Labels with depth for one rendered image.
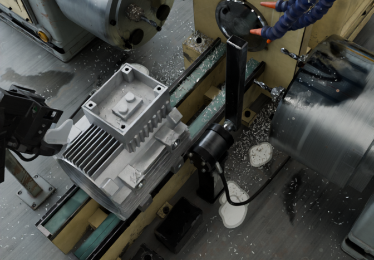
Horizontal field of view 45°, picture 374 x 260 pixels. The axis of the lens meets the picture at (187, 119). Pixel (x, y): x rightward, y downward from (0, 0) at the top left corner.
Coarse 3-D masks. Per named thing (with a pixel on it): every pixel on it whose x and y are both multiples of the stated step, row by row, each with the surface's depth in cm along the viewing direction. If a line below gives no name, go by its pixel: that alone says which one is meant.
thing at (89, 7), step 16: (64, 0) 103; (80, 0) 99; (96, 0) 97; (112, 0) 95; (128, 0) 99; (144, 0) 103; (160, 0) 109; (80, 16) 103; (96, 16) 99; (112, 16) 98; (128, 16) 100; (160, 16) 111; (96, 32) 103; (112, 32) 101; (128, 32) 105; (144, 32) 110; (128, 48) 109
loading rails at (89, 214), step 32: (192, 64) 109; (224, 64) 115; (256, 64) 109; (192, 96) 109; (224, 96) 105; (256, 96) 117; (192, 128) 101; (160, 192) 96; (64, 224) 91; (96, 224) 97; (128, 224) 90; (96, 256) 86
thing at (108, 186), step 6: (174, 108) 83; (168, 114) 82; (174, 114) 83; (180, 114) 83; (168, 120) 84; (174, 120) 83; (60, 156) 80; (72, 180) 90; (108, 180) 76; (102, 186) 75; (108, 186) 75; (114, 186) 76; (108, 192) 75; (114, 192) 76; (120, 216) 86
